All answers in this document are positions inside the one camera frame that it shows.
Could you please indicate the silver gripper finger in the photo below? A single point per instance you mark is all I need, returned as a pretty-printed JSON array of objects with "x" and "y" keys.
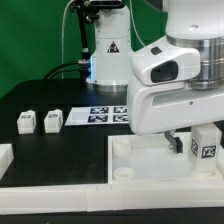
[{"x": 176, "y": 145}]

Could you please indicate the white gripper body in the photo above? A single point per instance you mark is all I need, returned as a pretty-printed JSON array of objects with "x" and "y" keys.
[{"x": 177, "y": 83}]

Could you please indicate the white square table top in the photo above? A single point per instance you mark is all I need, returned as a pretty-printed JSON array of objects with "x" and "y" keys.
[{"x": 134, "y": 158}]

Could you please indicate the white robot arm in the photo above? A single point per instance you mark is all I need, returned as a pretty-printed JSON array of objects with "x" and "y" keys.
[{"x": 111, "y": 68}]

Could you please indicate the white marker tag sheet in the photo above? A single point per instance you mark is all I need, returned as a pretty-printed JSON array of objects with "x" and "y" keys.
[{"x": 97, "y": 115}]

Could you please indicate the white left fence piece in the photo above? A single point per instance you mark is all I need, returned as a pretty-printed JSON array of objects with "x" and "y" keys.
[{"x": 6, "y": 158}]

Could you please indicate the white front fence rail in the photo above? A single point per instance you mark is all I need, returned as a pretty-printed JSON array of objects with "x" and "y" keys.
[{"x": 109, "y": 197}]

